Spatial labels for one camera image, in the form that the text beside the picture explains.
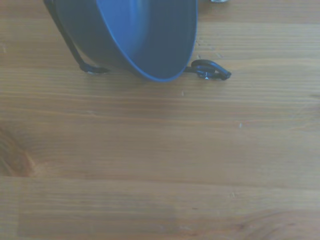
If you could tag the blue plastic bowl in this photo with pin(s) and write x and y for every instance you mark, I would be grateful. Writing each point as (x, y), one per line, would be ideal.
(140, 37)

